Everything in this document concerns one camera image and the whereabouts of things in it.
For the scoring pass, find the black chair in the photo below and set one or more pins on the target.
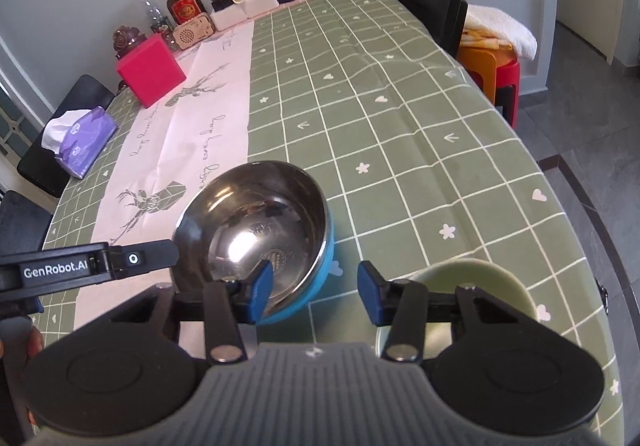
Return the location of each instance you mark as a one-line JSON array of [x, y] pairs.
[[23, 224], [38, 166]]

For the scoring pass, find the black chair far left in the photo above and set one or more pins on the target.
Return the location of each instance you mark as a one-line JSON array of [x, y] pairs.
[[38, 166]]

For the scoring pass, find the blue steel-lined bowl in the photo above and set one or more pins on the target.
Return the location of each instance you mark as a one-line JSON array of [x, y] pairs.
[[312, 290]]

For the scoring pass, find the white box left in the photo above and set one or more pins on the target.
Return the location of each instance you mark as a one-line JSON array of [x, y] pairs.
[[228, 17]]

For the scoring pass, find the green ceramic bowl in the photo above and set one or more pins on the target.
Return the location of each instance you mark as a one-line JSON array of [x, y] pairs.
[[467, 273]]

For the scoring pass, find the red orange stacked stools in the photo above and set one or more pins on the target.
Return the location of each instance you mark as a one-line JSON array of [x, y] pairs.
[[497, 73]]

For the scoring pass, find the white towel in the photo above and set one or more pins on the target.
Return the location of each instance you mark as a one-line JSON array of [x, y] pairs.
[[490, 28]]

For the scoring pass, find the white door with glass panes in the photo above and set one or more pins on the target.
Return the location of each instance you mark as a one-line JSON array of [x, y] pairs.
[[17, 133]]

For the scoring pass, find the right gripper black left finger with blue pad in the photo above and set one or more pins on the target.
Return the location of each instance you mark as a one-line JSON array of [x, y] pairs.
[[230, 303]]

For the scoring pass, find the liquor bottle red label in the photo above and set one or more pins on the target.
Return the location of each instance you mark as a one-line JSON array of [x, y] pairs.
[[184, 10]]

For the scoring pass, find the red box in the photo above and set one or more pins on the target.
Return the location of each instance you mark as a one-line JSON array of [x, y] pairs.
[[150, 71]]

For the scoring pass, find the white box right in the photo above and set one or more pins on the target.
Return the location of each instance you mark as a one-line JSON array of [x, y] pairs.
[[258, 8]]

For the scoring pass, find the white box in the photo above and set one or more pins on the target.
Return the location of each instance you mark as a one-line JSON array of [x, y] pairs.
[[228, 17], [258, 8]]

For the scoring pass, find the black chair near left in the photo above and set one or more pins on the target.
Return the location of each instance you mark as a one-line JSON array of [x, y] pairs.
[[23, 224]]

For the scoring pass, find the beige small radio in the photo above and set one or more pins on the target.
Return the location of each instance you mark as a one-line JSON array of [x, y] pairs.
[[194, 31]]

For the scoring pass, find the person's hand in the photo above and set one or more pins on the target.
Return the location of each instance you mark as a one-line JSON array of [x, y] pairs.
[[35, 343]]

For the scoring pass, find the clear plastic bottle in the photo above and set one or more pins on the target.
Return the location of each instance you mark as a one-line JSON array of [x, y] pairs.
[[160, 24]]

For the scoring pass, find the purple tissue pack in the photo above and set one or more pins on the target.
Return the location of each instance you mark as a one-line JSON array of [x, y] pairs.
[[77, 137]]

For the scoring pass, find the brown figurine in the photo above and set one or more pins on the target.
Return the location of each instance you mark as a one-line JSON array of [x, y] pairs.
[[126, 39]]

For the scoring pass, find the green checked tablecloth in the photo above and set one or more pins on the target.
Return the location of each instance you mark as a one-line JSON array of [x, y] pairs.
[[416, 165]]

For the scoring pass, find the orange steel-lined bowl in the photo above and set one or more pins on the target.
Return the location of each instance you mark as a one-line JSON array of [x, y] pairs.
[[263, 210]]

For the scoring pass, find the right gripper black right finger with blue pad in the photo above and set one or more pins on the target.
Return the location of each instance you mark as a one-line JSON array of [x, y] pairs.
[[399, 306]]

